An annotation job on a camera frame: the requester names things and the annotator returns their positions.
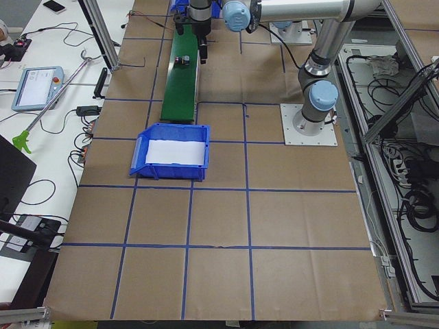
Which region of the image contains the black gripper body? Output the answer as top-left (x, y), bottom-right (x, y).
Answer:
top-left (191, 19), bottom-right (211, 64)
top-left (173, 10), bottom-right (191, 36)

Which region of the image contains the red push button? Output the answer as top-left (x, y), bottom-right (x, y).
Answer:
top-left (174, 55), bottom-right (191, 66)

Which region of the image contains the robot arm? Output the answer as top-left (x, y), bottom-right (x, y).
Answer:
top-left (174, 0), bottom-right (212, 38)
top-left (222, 0), bottom-right (380, 136)

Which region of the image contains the green conveyor belt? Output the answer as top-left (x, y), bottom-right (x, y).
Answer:
top-left (161, 25), bottom-right (198, 122)

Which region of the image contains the blue source bin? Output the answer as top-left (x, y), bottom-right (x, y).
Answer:
top-left (130, 123), bottom-right (211, 181)

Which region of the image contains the black smartphone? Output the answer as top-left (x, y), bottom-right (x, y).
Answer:
top-left (43, 0), bottom-right (66, 14)

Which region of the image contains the white foam pad source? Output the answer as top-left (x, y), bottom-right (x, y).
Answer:
top-left (145, 140), bottom-right (205, 165)

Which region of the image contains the black power adapter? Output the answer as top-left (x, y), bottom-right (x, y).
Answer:
top-left (75, 106), bottom-right (102, 117)

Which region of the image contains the teach pendant tablet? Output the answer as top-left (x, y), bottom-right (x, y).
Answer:
top-left (11, 66), bottom-right (64, 112)

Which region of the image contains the white grabber tool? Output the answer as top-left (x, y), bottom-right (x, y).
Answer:
top-left (12, 49), bottom-right (99, 154)

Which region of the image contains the black monitor corner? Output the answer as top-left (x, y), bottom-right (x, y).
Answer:
top-left (0, 136), bottom-right (36, 222)

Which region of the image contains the aluminium frame post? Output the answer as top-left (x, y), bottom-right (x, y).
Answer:
top-left (78, 0), bottom-right (120, 72)

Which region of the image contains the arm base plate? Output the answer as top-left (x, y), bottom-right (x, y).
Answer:
top-left (270, 21), bottom-right (312, 45)
top-left (280, 103), bottom-right (337, 147)

